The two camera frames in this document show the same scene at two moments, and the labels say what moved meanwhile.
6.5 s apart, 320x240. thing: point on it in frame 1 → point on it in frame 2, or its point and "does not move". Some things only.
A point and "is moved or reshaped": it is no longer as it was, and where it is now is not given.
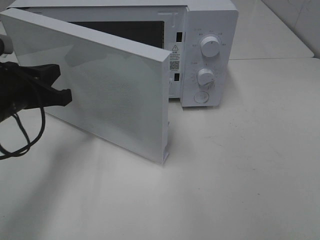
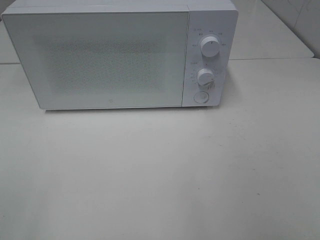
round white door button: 201,97 does not move
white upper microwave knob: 210,46 does not move
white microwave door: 120,88 is moved or reshaped
